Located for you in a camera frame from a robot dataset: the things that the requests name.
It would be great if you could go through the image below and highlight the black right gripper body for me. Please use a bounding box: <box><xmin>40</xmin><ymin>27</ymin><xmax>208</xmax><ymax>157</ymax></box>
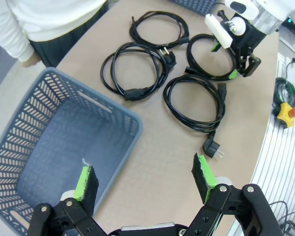
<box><xmin>232</xmin><ymin>15</ymin><xmax>271</xmax><ymax>62</ymax></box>

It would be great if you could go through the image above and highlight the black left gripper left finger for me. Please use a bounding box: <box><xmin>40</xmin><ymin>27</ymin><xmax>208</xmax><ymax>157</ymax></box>
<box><xmin>27</xmin><ymin>158</ymin><xmax>106</xmax><ymax>236</ymax></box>

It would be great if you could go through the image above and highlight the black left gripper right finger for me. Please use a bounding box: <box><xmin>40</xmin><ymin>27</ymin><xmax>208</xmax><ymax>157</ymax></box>
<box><xmin>186</xmin><ymin>152</ymin><xmax>280</xmax><ymax>236</ymax></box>

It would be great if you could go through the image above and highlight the black power cable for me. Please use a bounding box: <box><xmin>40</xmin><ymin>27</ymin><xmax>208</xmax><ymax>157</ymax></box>
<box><xmin>100</xmin><ymin>42</ymin><xmax>176</xmax><ymax>102</ymax></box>
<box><xmin>185</xmin><ymin>33</ymin><xmax>238</xmax><ymax>81</ymax></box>
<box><xmin>163</xmin><ymin>74</ymin><xmax>227</xmax><ymax>158</ymax></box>

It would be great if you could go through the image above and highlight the person's right forearm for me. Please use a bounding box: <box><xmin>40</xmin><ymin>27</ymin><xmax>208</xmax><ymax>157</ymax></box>
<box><xmin>0</xmin><ymin>24</ymin><xmax>35</xmax><ymax>62</ymax></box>

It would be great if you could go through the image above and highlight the person's right hand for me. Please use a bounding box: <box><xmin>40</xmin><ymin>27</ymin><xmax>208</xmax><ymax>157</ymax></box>
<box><xmin>21</xmin><ymin>53</ymin><xmax>39</xmax><ymax>68</ymax></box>

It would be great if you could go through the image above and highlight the black device with teal light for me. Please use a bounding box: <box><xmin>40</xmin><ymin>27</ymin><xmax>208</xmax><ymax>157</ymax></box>
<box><xmin>286</xmin><ymin>16</ymin><xmax>295</xmax><ymax>37</ymax></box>

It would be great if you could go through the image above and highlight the grey-blue plastic lattice basket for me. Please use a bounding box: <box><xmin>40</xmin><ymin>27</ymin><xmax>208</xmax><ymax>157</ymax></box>
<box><xmin>0</xmin><ymin>67</ymin><xmax>144</xmax><ymax>233</ymax></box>
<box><xmin>168</xmin><ymin>0</ymin><xmax>218</xmax><ymax>17</ymax></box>

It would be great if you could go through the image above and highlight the white aluminium profile base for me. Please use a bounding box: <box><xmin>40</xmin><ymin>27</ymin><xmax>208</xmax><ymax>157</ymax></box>
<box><xmin>245</xmin><ymin>53</ymin><xmax>295</xmax><ymax>236</ymax></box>

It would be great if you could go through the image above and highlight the person in white sweatshirt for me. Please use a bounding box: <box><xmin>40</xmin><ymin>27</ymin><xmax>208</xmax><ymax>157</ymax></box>
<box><xmin>0</xmin><ymin>0</ymin><xmax>109</xmax><ymax>68</ymax></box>

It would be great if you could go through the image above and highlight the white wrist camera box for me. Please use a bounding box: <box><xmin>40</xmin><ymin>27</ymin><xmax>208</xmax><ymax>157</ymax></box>
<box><xmin>205</xmin><ymin>13</ymin><xmax>235</xmax><ymax>49</ymax></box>

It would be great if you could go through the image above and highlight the white round camera mount knob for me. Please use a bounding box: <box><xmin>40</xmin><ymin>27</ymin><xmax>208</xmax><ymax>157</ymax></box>
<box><xmin>226</xmin><ymin>19</ymin><xmax>247</xmax><ymax>37</ymax></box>

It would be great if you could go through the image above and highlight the black coiled stop button cable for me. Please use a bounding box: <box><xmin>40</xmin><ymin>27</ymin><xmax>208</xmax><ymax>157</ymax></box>
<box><xmin>272</xmin><ymin>77</ymin><xmax>295</xmax><ymax>111</ymax></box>

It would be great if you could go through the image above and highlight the thin black coiled cable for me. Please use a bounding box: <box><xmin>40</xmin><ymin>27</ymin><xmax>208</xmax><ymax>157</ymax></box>
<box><xmin>129</xmin><ymin>11</ymin><xmax>190</xmax><ymax>50</ymax></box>

